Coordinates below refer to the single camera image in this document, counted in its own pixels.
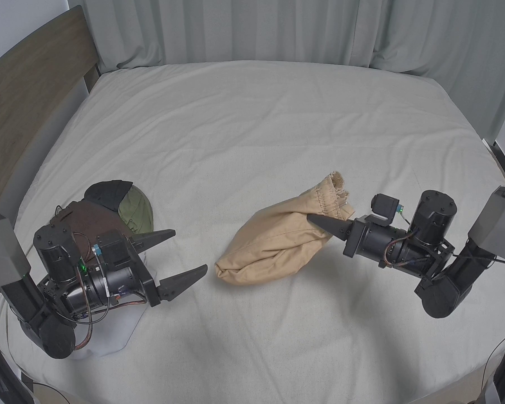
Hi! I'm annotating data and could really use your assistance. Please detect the bed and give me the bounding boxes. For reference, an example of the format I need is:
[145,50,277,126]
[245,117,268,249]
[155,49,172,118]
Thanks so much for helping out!
[0,4,505,404]

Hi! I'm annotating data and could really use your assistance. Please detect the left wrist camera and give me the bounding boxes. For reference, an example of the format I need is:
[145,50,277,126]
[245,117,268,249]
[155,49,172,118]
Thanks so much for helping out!
[92,231,129,268]

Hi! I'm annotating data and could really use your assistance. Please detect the tan shorts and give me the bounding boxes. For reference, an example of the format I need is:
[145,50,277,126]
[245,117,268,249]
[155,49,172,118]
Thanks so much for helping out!
[215,171,356,287]

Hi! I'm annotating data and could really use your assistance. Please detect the pale green curtain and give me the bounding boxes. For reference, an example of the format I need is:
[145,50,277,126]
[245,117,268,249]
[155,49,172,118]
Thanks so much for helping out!
[370,0,505,143]
[63,0,378,71]

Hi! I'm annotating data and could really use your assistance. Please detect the black cable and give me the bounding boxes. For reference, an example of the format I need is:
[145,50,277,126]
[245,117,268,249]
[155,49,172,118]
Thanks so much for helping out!
[23,379,68,404]

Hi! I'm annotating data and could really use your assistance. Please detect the black garment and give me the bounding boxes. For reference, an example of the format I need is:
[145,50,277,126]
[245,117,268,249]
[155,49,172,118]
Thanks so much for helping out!
[85,180,134,218]

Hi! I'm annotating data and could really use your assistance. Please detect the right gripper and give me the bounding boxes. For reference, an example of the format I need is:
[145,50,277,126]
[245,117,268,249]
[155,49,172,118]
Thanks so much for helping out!
[343,215,409,268]

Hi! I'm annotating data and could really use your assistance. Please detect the green garment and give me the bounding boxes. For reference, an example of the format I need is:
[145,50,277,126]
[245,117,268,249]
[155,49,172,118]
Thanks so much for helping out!
[118,185,154,235]

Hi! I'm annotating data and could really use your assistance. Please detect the brown garment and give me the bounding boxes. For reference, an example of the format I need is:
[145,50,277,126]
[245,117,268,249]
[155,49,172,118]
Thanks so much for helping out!
[50,200,146,253]

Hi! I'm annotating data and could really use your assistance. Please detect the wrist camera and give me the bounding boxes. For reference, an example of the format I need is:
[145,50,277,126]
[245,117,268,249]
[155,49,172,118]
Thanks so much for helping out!
[92,231,129,268]
[371,193,400,226]

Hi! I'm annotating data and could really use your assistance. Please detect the white garment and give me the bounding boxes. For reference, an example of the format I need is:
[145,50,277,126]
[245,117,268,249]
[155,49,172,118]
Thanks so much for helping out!
[67,251,152,360]

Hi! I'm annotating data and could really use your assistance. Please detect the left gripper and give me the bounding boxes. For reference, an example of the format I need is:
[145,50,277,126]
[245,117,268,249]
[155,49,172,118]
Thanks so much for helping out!
[63,229,208,315]

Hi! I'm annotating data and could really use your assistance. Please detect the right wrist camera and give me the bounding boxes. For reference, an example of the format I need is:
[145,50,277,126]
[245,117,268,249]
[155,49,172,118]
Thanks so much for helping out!
[371,193,400,226]

